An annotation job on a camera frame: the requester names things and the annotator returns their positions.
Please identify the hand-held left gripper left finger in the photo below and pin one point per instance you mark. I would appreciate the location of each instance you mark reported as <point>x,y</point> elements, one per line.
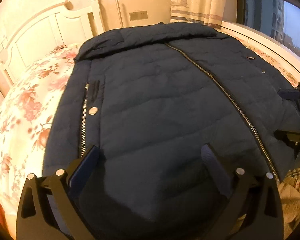
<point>83,170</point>

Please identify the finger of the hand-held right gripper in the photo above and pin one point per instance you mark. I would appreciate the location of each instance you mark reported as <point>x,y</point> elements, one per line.
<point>292,136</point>
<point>287,95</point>

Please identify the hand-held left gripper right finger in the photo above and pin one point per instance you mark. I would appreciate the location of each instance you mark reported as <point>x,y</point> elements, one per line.
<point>212,165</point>

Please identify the navy quilted jacket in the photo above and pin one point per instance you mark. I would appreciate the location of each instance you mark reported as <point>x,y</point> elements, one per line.
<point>152,105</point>

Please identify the white window sill bench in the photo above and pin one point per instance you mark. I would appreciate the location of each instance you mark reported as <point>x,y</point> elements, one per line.
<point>265,41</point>

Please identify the beige floral blanket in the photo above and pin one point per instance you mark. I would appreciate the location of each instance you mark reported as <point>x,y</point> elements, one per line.
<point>292,200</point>

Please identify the floral bed sheet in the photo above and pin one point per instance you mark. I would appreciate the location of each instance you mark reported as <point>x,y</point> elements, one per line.
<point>22,120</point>

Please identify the window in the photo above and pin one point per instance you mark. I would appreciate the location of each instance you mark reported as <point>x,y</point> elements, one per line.
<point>265,12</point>

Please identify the sailboat print curtain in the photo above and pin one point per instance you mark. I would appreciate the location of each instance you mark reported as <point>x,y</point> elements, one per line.
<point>202,0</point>

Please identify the white bed headboard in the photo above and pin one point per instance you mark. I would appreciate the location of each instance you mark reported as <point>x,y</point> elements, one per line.
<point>40,30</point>

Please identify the wall socket panel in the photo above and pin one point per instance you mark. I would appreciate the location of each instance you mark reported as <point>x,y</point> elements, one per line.
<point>138,15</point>

